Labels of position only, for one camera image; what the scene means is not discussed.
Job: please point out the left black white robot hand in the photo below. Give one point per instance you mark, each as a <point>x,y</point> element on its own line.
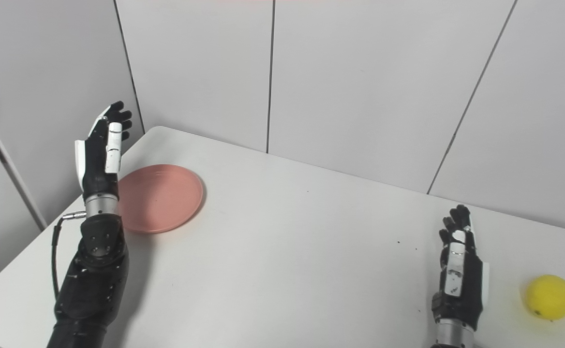
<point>96,166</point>

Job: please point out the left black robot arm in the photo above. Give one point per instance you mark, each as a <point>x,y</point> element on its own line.
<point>96,275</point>

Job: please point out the yellow lemon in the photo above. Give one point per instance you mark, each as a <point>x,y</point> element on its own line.
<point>550,297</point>

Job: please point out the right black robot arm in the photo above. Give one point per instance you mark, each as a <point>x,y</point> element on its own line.
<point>452,336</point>

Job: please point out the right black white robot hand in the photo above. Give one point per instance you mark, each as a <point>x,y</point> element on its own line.
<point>466,290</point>

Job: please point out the pink round plate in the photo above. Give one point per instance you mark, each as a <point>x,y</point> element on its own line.
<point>161,198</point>

